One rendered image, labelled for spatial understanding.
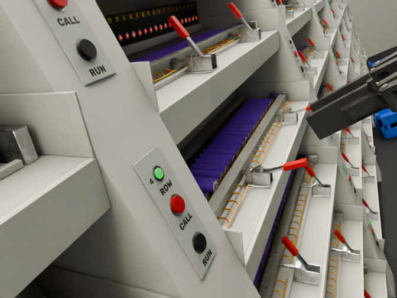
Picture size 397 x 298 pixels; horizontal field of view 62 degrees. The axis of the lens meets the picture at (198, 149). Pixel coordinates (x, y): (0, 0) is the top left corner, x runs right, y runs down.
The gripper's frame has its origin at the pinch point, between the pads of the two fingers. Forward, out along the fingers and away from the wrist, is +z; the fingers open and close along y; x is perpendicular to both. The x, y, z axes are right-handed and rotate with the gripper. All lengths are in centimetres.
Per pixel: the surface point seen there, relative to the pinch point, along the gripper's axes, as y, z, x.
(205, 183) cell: -0.3, 21.2, 0.8
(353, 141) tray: -103, 22, 45
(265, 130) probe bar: -24.3, 18.9, 4.0
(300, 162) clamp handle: -6.5, 9.9, 6.4
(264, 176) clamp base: -6.2, 15.8, 5.8
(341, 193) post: -50, 22, 37
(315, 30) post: -120, 14, -1
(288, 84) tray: -50, 17, 2
